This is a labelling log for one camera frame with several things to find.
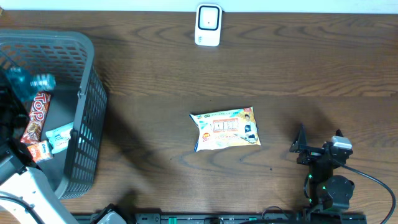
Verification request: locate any large yellow white snack bag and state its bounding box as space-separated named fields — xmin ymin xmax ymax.
xmin=190 ymin=106 xmax=261 ymax=152

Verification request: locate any mint green wipes pack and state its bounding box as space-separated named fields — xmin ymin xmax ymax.
xmin=45 ymin=122 xmax=73 ymax=154

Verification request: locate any grey plastic shopping basket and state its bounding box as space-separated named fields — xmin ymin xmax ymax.
xmin=1 ymin=29 xmax=107 ymax=199

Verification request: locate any small orange snack pack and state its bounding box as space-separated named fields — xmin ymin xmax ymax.
xmin=27 ymin=140 xmax=53 ymax=163

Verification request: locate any red Top snack bar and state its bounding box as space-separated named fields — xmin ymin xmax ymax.
xmin=21 ymin=91 xmax=52 ymax=144

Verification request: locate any teal mouthwash bottle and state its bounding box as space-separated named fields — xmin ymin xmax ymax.
xmin=5 ymin=67 xmax=56 ymax=102

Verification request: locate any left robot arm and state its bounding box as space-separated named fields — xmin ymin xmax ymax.
xmin=1 ymin=67 xmax=77 ymax=223

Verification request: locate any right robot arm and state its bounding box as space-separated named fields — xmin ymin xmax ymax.
xmin=289 ymin=126 xmax=355 ymax=223

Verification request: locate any white barcode scanner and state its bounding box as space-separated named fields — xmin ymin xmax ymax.
xmin=194 ymin=4 xmax=223 ymax=47

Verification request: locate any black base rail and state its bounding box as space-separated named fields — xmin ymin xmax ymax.
xmin=73 ymin=203 xmax=367 ymax=224

